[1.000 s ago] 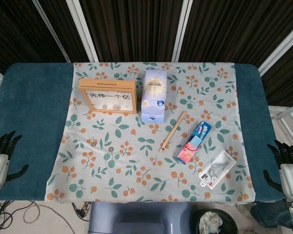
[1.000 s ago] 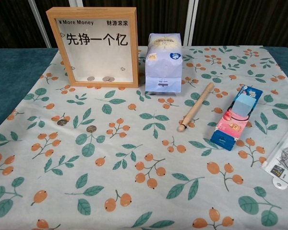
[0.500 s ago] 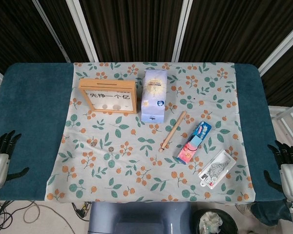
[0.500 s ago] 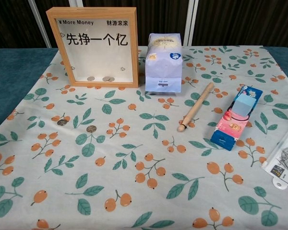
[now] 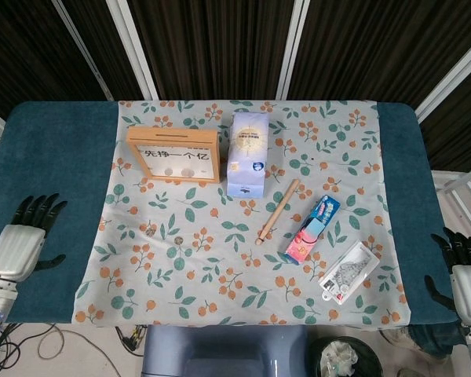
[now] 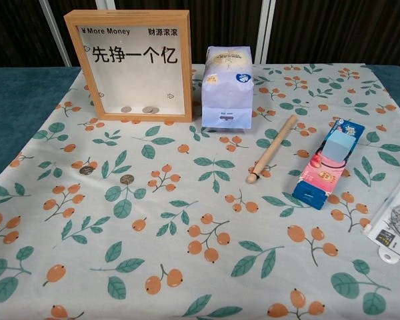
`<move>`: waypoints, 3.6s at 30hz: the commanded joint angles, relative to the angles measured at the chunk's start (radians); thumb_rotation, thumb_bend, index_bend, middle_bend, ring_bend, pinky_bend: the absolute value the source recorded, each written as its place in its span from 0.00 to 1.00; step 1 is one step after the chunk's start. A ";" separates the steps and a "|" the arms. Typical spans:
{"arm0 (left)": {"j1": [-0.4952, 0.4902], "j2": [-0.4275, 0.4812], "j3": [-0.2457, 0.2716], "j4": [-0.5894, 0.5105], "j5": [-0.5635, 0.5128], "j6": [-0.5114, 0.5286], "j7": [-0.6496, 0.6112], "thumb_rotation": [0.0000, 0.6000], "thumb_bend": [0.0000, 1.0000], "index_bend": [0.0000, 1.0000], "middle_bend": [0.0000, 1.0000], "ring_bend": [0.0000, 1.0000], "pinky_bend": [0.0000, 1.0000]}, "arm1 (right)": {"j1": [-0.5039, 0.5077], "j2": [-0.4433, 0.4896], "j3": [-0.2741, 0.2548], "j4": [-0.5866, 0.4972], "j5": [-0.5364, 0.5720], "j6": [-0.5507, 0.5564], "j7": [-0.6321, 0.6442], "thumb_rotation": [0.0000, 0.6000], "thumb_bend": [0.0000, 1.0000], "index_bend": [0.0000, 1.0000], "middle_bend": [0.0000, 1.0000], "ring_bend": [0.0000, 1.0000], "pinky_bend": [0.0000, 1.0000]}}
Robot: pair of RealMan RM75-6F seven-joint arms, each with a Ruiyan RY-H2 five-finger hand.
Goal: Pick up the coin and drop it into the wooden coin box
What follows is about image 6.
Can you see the floral leaf berry tablecloth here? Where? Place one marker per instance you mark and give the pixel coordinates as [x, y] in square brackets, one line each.
[200, 233]

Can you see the clear plastic scourer packet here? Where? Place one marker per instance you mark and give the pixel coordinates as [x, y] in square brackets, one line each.
[395, 220]

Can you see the lavender paper food bag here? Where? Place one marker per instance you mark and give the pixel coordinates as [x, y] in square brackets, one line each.
[226, 90]

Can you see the thick white frame post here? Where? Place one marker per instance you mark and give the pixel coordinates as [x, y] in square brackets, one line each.
[265, 30]
[55, 33]

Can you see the wooden frame money box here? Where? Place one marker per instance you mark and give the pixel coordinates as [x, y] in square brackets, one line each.
[136, 83]

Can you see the wooden stick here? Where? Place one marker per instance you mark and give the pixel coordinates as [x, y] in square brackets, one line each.
[275, 148]

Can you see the black elastic band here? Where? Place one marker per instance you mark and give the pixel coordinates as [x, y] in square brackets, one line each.
[333, 164]

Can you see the dark pleated curtain panel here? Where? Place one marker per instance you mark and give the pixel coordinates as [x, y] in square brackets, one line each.
[220, 23]
[340, 30]
[13, 30]

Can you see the blue and pink carton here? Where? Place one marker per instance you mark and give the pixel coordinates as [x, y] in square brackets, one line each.
[316, 183]

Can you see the light blue cube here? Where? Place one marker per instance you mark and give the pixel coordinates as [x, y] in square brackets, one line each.
[338, 146]

